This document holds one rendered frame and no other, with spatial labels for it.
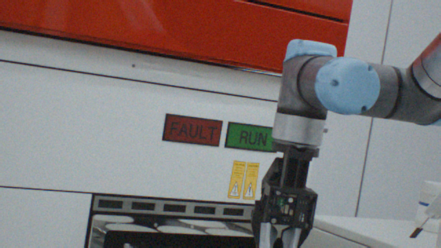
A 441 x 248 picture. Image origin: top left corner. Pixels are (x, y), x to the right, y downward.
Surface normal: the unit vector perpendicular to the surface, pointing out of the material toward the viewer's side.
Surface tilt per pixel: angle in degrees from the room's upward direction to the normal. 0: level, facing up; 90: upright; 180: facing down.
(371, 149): 90
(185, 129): 90
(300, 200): 90
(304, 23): 90
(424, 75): 108
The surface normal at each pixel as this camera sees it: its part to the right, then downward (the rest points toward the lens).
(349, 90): 0.33, 0.11
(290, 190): 0.07, 0.07
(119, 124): 0.53, 0.13
